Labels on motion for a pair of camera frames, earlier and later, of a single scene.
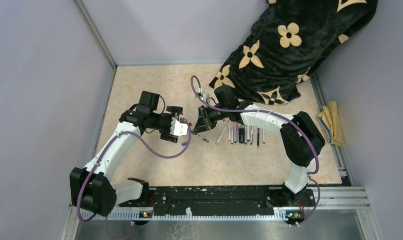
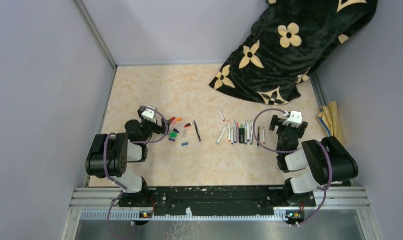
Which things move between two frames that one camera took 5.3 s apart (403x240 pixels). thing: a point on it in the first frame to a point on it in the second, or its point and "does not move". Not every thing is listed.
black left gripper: x=170 y=127 to x=158 y=125
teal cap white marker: x=217 y=142 does not move
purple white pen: x=246 y=134 does not move
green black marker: x=242 y=134 does not move
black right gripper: x=205 y=122 to x=278 y=121
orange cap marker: x=229 y=133 does not move
